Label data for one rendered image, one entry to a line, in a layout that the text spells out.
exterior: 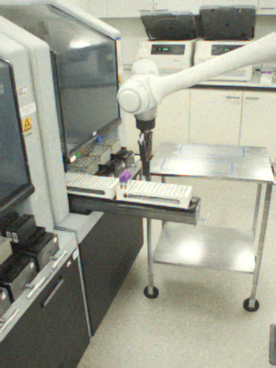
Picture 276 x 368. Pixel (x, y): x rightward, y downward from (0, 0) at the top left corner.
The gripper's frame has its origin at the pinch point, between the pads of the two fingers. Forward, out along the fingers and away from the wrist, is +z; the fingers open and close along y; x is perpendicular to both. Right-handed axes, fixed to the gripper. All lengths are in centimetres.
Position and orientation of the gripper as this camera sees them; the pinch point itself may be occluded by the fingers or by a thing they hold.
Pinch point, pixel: (145, 167)
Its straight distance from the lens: 144.7
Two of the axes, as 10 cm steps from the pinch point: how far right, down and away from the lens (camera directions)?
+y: 3.1, -4.3, 8.5
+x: -9.5, -1.2, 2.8
